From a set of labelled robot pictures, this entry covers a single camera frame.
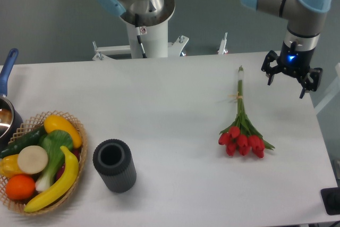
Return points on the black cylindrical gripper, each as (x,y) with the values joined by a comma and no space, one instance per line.
(294,63)

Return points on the red tulip bouquet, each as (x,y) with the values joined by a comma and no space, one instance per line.
(241,136)

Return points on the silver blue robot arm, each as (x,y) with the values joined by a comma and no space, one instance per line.
(305,21)

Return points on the silver bolt clamp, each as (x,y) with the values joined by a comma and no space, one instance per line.
(222,47)

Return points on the black device at edge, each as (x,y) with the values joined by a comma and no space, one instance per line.
(330,198)

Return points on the dark grey ribbed vase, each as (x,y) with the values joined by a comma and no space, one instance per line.
(113,161)

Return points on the green bok choy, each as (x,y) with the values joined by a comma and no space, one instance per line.
(51,143)

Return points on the yellow banana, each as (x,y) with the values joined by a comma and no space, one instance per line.
(60,187)

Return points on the woven wicker basket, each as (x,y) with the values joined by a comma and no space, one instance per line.
(80,153)

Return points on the green cucumber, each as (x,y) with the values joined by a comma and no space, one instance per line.
(28,139)

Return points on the beige round radish slice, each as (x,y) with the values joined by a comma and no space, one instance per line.
(32,159)

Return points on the orange fruit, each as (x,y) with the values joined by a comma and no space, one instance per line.
(20,187)

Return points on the yellow bell pepper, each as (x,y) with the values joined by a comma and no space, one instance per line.
(9,166)

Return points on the white table clamp bracket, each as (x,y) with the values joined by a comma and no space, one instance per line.
(175,49)

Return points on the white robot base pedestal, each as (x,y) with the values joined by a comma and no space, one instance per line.
(146,21)

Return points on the blue handled saucepan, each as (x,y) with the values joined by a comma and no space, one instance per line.
(10,118)

